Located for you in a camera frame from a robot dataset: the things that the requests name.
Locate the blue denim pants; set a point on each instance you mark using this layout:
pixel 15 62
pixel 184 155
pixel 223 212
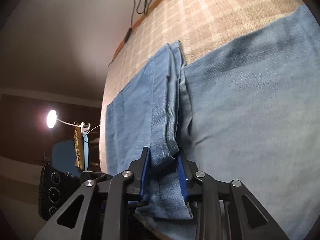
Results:
pixel 248 110

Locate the beige plaid bed blanket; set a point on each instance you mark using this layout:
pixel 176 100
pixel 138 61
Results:
pixel 200 25

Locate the white gooseneck lamp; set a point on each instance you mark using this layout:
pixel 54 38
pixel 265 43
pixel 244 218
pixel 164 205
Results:
pixel 52 119

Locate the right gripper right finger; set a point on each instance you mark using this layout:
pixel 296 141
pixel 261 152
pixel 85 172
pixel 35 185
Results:
pixel 186 169

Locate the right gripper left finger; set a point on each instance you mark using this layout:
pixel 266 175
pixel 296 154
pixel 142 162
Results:
pixel 140 169

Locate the blue chair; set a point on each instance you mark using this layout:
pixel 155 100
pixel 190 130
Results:
pixel 64 155

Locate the black camera device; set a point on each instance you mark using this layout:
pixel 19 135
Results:
pixel 56 187

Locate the orange wooden bed frame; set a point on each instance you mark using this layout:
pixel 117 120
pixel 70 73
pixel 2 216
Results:
pixel 141 9

